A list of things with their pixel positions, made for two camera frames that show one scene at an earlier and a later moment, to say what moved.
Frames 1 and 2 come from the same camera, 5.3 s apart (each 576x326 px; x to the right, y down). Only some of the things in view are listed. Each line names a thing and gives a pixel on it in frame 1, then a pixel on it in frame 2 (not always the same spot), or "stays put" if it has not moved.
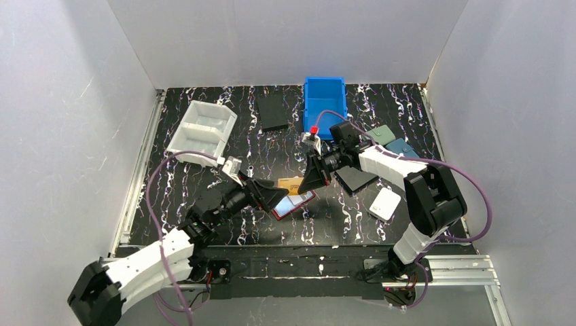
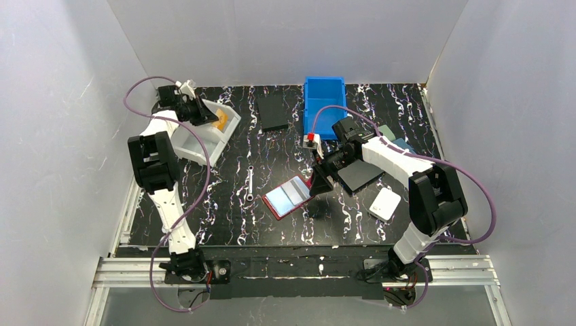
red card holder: (291, 202) stays put
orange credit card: (291, 184) to (223, 117)
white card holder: (384, 204) stays put
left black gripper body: (259, 193) to (198, 111)
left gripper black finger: (267, 195) to (205, 115)
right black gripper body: (320, 165) stays put
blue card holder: (401, 146) stays put
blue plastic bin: (325, 104) stays put
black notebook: (353, 179) stays put
